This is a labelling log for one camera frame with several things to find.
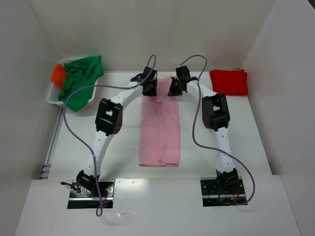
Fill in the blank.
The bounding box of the pink t shirt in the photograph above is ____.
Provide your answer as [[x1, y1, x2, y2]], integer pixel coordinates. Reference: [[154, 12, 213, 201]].
[[139, 76, 181, 167]]

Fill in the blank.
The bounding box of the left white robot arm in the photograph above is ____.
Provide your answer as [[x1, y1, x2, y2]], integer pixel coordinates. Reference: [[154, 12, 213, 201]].
[[76, 66, 157, 194]]

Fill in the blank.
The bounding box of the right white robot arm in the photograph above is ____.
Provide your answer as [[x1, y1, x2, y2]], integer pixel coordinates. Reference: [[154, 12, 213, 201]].
[[168, 65, 239, 194]]

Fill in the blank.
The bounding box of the folded red t shirt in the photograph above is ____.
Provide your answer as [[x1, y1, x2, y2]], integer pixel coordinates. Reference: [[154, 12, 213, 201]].
[[209, 69, 249, 96]]

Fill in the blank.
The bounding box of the green t shirt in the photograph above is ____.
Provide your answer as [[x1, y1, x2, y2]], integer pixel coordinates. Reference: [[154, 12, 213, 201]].
[[59, 56, 104, 112]]

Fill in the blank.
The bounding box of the orange t shirt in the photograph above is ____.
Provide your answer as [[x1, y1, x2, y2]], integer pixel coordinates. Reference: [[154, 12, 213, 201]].
[[51, 63, 67, 90]]

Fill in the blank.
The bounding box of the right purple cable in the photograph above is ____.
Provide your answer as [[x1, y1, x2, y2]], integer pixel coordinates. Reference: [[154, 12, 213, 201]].
[[178, 55, 256, 206]]

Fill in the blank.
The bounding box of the purple cable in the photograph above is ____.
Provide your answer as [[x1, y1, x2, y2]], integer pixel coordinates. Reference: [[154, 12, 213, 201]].
[[63, 54, 158, 217], [178, 55, 256, 206]]

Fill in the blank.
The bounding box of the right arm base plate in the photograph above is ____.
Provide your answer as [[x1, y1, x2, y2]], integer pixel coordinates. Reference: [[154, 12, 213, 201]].
[[200, 178, 247, 207]]

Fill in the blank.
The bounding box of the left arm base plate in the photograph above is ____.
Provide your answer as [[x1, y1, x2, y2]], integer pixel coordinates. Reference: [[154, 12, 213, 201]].
[[67, 180, 114, 209]]

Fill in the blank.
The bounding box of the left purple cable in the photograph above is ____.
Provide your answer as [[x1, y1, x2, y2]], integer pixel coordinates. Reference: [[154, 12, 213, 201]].
[[63, 54, 158, 217]]

